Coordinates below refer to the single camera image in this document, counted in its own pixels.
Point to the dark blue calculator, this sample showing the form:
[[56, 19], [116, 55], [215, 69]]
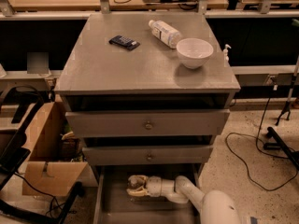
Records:
[[124, 42]]

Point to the small white pump bottle right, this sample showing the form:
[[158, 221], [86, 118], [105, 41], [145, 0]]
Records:
[[227, 47]]

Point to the grey three-drawer cabinet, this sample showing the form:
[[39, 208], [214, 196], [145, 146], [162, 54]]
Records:
[[100, 77]]

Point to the black stand base right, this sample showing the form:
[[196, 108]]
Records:
[[293, 156]]

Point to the middle grey drawer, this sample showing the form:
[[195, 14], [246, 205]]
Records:
[[147, 155]]

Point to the black chair frame left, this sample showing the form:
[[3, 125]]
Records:
[[13, 154]]

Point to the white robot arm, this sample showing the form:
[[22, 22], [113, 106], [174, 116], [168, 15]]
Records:
[[214, 207]]

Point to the clear plastic water bottle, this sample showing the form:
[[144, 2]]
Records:
[[136, 186]]

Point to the white labelled bottle lying down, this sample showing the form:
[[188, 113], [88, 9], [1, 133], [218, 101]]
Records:
[[165, 32]]

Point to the bottom open grey drawer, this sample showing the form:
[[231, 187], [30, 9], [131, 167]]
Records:
[[116, 206]]

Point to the open cardboard box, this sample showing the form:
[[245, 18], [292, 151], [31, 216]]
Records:
[[46, 170]]

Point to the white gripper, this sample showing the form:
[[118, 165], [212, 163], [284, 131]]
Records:
[[153, 186]]

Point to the white ceramic bowl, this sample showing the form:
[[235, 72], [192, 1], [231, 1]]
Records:
[[194, 52]]

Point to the top grey drawer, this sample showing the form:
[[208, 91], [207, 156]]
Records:
[[153, 123]]

